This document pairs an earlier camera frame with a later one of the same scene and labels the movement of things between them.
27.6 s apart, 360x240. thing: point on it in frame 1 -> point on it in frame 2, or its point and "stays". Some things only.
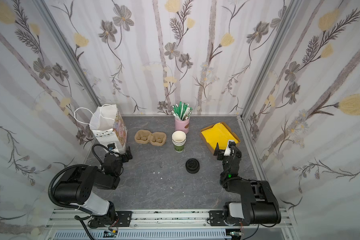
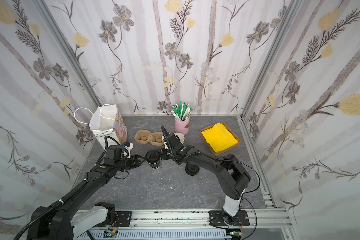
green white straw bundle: (182, 111) stays
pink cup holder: (182, 125) stays
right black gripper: (223, 154) -> (170, 144)
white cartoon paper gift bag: (107, 124) stays
